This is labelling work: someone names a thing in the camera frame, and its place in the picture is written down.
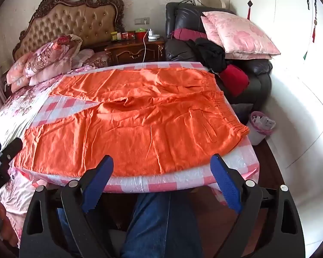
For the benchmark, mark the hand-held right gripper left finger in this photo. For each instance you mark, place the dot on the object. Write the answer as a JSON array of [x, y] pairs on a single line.
[[99, 177]]

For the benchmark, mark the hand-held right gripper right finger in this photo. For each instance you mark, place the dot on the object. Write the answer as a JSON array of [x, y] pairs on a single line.
[[224, 180]]

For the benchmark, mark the orange pants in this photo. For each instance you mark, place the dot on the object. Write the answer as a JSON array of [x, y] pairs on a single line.
[[140, 123]]

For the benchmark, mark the person's left hand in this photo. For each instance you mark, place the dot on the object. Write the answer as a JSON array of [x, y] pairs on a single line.
[[6, 223]]

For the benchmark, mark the floral bed sheet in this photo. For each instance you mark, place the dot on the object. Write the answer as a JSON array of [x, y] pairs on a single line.
[[13, 113]]

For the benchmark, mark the pink waste bin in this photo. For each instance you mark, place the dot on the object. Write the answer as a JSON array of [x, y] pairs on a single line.
[[259, 131]]

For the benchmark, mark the person's right leg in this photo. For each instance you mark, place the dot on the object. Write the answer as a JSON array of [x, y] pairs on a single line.
[[161, 225]]

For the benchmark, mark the pink floral bed pillow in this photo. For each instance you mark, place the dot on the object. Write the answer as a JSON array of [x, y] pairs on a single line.
[[16, 71]]

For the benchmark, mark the light pink plain pillow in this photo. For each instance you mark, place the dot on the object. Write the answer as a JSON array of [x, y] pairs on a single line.
[[53, 71]]

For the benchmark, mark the red cushion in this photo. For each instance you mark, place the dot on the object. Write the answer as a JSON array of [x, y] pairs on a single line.
[[235, 79]]

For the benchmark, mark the folded floral quilt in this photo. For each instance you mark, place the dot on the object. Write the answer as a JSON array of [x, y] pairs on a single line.
[[53, 52]]

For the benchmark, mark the dark floral pillow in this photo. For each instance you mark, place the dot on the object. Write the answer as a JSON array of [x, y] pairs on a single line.
[[97, 59]]

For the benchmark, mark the black clothing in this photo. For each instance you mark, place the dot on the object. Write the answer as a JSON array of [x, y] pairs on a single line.
[[210, 53]]

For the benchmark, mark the carved wooden nightstand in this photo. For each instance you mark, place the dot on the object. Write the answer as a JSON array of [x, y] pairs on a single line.
[[132, 51]]

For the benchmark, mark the tufted carved wooden headboard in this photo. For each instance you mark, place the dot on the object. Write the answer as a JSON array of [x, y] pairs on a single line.
[[70, 21]]

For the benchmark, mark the yellow green box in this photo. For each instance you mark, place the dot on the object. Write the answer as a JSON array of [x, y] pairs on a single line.
[[113, 36]]

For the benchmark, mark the red box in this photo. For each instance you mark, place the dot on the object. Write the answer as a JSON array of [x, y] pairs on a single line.
[[128, 36]]

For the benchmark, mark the large pink floral pillow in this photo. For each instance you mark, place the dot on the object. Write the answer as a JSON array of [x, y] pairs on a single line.
[[239, 32], [212, 33]]

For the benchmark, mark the dark red blanket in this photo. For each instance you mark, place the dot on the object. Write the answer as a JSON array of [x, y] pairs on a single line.
[[188, 34]]

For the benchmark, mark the white round device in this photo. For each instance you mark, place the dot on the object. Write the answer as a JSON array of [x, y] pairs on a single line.
[[154, 37]]

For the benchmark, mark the white charger plug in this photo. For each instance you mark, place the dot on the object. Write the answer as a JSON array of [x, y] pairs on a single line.
[[150, 32]]

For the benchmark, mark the black leather armchair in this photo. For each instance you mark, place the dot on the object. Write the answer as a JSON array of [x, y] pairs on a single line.
[[183, 13]]

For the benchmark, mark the red knot ornament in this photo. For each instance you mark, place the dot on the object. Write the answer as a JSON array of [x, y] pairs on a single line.
[[249, 5]]

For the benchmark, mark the cream cushion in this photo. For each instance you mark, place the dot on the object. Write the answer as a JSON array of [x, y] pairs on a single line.
[[212, 2]]

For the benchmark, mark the hanging tassel ornament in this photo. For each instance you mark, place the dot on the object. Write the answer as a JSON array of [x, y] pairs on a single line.
[[314, 24]]

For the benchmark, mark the wall switch plate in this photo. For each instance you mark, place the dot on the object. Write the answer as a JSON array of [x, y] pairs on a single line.
[[142, 20]]

